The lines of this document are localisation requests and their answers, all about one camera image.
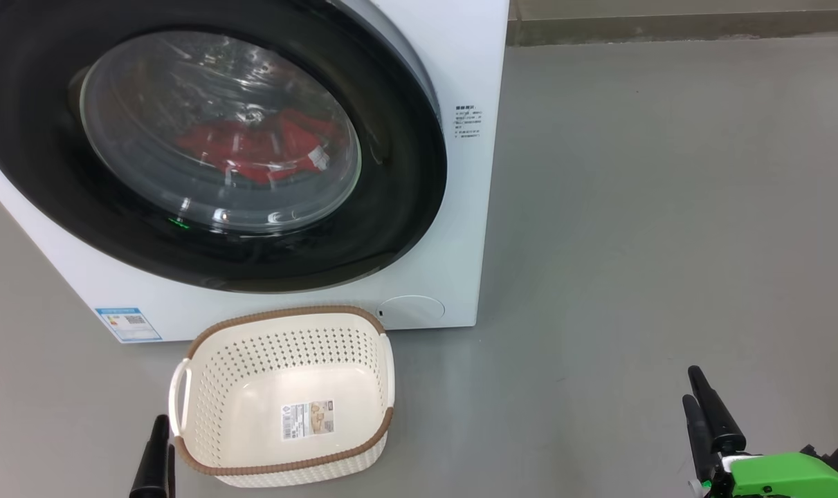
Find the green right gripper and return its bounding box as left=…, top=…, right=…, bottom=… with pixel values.
left=682, top=366, right=838, bottom=498

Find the red garment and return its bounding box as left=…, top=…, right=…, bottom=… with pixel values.
left=174, top=109, right=340, bottom=186

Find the black round glass washer door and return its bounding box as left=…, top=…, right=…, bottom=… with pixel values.
left=0, top=0, right=448, bottom=294

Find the cream perforated laundry basket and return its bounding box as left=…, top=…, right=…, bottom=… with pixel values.
left=168, top=305, right=396, bottom=488

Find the printed label sticker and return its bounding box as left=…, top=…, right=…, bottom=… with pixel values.
left=281, top=399, right=336, bottom=442

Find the white front-load washing machine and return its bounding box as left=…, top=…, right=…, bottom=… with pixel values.
left=0, top=0, right=510, bottom=344

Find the blue energy label sticker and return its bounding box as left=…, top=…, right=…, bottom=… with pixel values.
left=95, top=307, right=163, bottom=343

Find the round drain filter cover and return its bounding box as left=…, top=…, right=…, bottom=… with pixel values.
left=379, top=295, right=446, bottom=329

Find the printed warning text label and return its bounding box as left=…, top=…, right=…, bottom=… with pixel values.
left=455, top=105, right=484, bottom=139

